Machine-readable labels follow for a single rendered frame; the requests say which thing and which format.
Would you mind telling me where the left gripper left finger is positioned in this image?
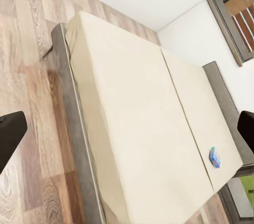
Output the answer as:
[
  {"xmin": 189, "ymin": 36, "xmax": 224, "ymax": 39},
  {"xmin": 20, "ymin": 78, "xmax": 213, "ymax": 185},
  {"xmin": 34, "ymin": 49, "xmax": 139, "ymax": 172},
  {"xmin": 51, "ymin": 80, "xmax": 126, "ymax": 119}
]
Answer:
[{"xmin": 0, "ymin": 111, "xmax": 28, "ymax": 174}]

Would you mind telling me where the board game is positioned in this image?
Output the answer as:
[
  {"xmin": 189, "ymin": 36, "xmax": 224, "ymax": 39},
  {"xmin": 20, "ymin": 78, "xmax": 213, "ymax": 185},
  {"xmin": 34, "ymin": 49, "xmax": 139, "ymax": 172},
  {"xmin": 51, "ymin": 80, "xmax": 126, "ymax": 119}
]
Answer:
[{"xmin": 210, "ymin": 146, "xmax": 221, "ymax": 168}]

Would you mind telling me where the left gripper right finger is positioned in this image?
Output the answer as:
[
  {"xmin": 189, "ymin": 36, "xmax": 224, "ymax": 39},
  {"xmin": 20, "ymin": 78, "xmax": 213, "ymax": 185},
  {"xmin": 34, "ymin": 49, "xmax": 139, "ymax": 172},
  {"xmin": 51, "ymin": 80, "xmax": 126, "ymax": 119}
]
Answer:
[{"xmin": 237, "ymin": 110, "xmax": 254, "ymax": 153}]

